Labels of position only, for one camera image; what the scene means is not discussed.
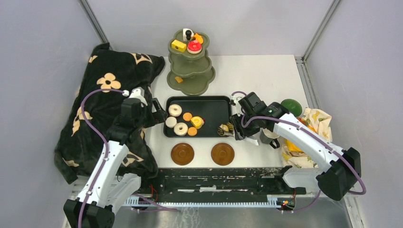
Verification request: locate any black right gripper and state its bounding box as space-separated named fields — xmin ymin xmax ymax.
xmin=230 ymin=111 xmax=260 ymax=140

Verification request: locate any white glazed donut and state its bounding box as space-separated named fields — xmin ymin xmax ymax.
xmin=173 ymin=123 xmax=189 ymax=136
xmin=168 ymin=104 xmax=182 ymax=117

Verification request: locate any steel tongs white handle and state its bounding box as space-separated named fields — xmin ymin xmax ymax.
xmin=225 ymin=122 xmax=259 ymax=146

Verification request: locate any yellow cream cupcake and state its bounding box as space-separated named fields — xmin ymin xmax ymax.
xmin=217 ymin=124 xmax=230 ymax=136

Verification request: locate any yellow swirl roll cake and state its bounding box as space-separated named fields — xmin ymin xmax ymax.
xmin=191 ymin=116 xmax=204 ymax=129

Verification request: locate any rectangular tan cracker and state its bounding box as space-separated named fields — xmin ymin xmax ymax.
xmin=174 ymin=76 xmax=183 ymax=84

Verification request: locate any yellow layered cake slice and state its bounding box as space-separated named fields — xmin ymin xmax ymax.
xmin=171 ymin=39 xmax=187 ymax=53

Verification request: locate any red glazed donut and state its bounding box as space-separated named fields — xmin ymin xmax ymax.
xmin=187 ymin=40 xmax=202 ymax=54

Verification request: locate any white cake block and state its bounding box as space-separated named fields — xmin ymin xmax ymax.
xmin=182 ymin=28 xmax=194 ymax=42

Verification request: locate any orange fish-shaped pastry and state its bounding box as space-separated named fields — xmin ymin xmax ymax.
xmin=193 ymin=33 xmax=204 ymax=44

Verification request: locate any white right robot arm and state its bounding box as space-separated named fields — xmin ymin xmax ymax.
xmin=230 ymin=91 xmax=367 ymax=201

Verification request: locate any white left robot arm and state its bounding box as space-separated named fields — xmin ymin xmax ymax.
xmin=63 ymin=87 xmax=167 ymax=228

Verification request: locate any white round cake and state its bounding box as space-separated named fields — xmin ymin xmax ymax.
xmin=165 ymin=116 xmax=177 ymax=128

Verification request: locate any grey mug white inside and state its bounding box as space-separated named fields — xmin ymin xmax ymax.
xmin=259 ymin=129 xmax=280 ymax=149

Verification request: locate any round tan biscuit upper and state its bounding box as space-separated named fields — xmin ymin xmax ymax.
xmin=182 ymin=112 xmax=193 ymax=122

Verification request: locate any round tan biscuit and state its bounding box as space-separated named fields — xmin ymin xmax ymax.
xmin=187 ymin=127 xmax=198 ymax=136
xmin=182 ymin=112 xmax=193 ymax=122

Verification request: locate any round tan biscuit lower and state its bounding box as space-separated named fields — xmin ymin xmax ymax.
xmin=187 ymin=127 xmax=198 ymax=136

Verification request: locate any black rectangular tray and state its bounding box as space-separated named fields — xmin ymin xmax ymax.
xmin=166 ymin=95 xmax=232 ymax=138

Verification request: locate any brown wooden coaster left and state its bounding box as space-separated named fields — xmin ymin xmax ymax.
xmin=171 ymin=143 xmax=194 ymax=166

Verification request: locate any brown wooden coaster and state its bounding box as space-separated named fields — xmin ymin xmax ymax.
xmin=171 ymin=143 xmax=194 ymax=166
xmin=211 ymin=142 xmax=235 ymax=166

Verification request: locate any brown wooden coaster right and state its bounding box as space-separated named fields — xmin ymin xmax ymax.
xmin=211 ymin=142 xmax=235 ymax=166

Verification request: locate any green three-tier serving stand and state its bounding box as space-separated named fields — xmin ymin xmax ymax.
xmin=167 ymin=29 xmax=215 ymax=96

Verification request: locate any patterned white yellow cloth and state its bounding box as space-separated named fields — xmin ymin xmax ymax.
xmin=281 ymin=108 xmax=333 ymax=169

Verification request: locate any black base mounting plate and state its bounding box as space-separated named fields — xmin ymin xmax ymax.
xmin=132 ymin=167 xmax=307 ymax=196

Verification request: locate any black floral plush blanket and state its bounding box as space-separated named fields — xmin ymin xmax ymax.
xmin=54 ymin=43 xmax=165 ymax=184

